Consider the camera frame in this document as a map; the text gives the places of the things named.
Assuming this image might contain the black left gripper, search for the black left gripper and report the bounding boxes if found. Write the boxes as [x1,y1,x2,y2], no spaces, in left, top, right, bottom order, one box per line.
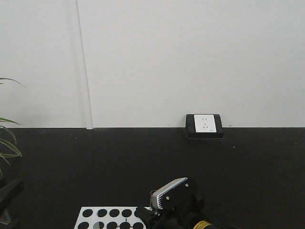
[0,176,23,210]

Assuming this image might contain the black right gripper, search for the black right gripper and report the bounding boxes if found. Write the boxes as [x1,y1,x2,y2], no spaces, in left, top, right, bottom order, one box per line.
[135,178,220,229]

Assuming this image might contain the short clear test tube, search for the short clear test tube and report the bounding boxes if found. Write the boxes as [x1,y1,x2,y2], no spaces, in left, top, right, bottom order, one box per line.
[0,211,11,225]

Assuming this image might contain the green spider plant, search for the green spider plant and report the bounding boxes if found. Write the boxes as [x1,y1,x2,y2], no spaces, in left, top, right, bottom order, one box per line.
[0,77,26,176]

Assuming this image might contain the white test tube rack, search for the white test tube rack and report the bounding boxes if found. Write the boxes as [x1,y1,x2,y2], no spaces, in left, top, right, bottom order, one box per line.
[74,206,146,229]

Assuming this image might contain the white socket on black box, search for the white socket on black box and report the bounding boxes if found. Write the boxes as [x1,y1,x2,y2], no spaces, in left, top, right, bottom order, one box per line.
[185,114,224,139]

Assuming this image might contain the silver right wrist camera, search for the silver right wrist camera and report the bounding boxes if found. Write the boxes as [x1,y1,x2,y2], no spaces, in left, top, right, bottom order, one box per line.
[151,177,189,210]

